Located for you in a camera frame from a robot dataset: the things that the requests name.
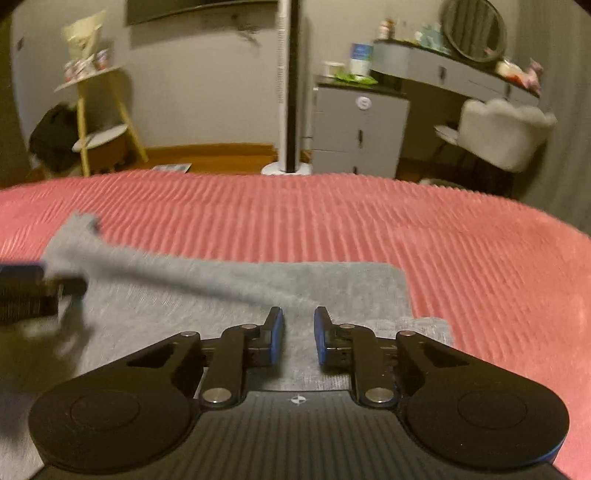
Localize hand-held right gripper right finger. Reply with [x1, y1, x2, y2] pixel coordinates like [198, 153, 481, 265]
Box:
[314, 305, 472, 409]

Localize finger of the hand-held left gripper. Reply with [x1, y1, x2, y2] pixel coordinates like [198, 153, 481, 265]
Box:
[0, 262, 89, 326]

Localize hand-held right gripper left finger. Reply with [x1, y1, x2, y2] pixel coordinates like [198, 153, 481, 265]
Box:
[127, 305, 284, 409]

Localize grey pants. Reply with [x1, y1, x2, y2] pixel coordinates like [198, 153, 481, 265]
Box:
[0, 211, 455, 480]

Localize pink ribbed bedspread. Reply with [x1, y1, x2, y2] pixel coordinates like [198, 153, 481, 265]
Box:
[0, 170, 591, 480]

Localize grey drawer cabinet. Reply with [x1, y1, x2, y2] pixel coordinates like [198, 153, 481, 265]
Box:
[310, 76, 411, 178]

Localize yellow-legged side table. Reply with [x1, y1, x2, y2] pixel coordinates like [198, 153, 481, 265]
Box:
[54, 65, 149, 177]

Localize white tower fan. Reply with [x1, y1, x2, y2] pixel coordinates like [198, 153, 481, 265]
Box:
[261, 0, 314, 176]

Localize green packet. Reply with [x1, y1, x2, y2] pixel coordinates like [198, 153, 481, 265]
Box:
[335, 71, 378, 86]

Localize white tufted chair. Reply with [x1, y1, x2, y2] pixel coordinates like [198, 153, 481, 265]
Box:
[434, 98, 558, 195]

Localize white and blue canister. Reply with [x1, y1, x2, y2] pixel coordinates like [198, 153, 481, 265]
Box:
[348, 43, 374, 77]

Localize grey vanity desk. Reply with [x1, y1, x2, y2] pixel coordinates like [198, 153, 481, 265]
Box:
[372, 39, 541, 107]

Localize teal tissue pack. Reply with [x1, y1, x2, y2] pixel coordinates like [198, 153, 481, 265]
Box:
[416, 23, 448, 51]

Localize pink plush toy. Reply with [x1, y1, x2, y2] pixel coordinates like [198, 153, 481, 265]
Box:
[519, 60, 543, 90]

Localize round black-framed mirror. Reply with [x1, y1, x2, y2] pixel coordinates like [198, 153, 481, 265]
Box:
[441, 0, 508, 63]

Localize black wall television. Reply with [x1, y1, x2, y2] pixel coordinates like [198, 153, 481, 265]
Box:
[127, 0, 278, 26]

